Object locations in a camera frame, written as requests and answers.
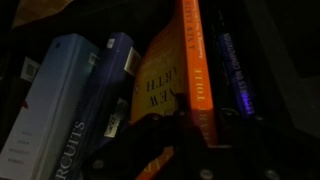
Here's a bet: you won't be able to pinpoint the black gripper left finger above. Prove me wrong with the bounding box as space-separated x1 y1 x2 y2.
83 93 214 180

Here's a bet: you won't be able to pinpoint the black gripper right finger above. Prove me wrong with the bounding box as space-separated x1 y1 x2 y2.
219 108 320 180

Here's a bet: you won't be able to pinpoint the orange paperback book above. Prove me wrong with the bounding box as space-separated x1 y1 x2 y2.
129 0 219 180

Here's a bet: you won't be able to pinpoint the black cube shelf unit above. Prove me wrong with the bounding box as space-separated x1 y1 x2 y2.
0 0 320 180

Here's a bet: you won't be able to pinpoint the dark blue Feynman Lectures book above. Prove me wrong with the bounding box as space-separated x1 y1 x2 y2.
214 31 259 119

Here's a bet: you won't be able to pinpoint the black book barcode stickers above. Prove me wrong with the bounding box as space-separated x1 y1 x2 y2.
93 46 144 148

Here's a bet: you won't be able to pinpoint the light blue Circuits book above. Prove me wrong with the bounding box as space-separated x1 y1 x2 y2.
0 32 101 180

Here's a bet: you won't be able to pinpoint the black book red mark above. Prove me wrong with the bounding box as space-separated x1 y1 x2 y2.
0 54 43 154

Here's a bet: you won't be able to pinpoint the woven wicker basket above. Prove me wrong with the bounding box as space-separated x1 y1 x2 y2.
11 0 76 29

